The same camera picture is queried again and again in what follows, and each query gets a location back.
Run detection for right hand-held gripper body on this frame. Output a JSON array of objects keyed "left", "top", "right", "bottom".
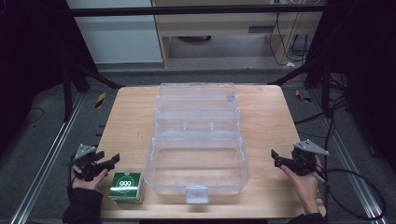
[{"left": 289, "top": 138, "right": 330, "bottom": 177}]

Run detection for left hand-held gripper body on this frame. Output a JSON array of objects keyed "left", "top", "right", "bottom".
[{"left": 70, "top": 143, "right": 106, "bottom": 182}]

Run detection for person's left hand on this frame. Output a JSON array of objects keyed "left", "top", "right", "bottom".
[{"left": 70, "top": 167, "right": 109, "bottom": 191}]

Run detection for person's right hand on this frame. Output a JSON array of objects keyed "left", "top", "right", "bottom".
[{"left": 279, "top": 154, "right": 323, "bottom": 216}]

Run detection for green and white box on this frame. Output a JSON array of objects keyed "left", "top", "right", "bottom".
[{"left": 107, "top": 172, "right": 147, "bottom": 205}]

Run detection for yellow and black tape strip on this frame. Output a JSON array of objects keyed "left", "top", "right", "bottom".
[
  {"left": 294, "top": 89, "right": 313, "bottom": 104},
  {"left": 94, "top": 91, "right": 107, "bottom": 109}
]

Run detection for clear plastic storage box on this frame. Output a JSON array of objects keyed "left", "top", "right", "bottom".
[{"left": 144, "top": 81, "right": 250, "bottom": 205}]

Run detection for black metal stand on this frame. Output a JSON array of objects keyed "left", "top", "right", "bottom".
[
  {"left": 267, "top": 54, "right": 332, "bottom": 119},
  {"left": 61, "top": 60, "right": 126, "bottom": 123}
]

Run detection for white cabinet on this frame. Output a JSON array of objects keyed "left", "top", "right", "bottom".
[{"left": 65, "top": 0, "right": 163, "bottom": 65}]

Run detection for black horizontal bar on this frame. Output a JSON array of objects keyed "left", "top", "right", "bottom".
[{"left": 68, "top": 5, "right": 327, "bottom": 18}]

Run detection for aluminium floor rail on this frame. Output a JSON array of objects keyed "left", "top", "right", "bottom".
[
  {"left": 309, "top": 90, "right": 389, "bottom": 224},
  {"left": 9, "top": 92, "right": 86, "bottom": 224}
]

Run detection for black floor cables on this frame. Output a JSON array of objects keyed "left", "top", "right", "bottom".
[{"left": 293, "top": 73, "right": 351, "bottom": 141}]

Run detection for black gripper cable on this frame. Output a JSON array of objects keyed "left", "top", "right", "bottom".
[{"left": 312, "top": 167, "right": 388, "bottom": 221}]

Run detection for black floor cable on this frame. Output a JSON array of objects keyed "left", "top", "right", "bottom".
[{"left": 20, "top": 106, "right": 46, "bottom": 127}]

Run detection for black cables under desk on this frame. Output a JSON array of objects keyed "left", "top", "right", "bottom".
[{"left": 268, "top": 11, "right": 311, "bottom": 67}]

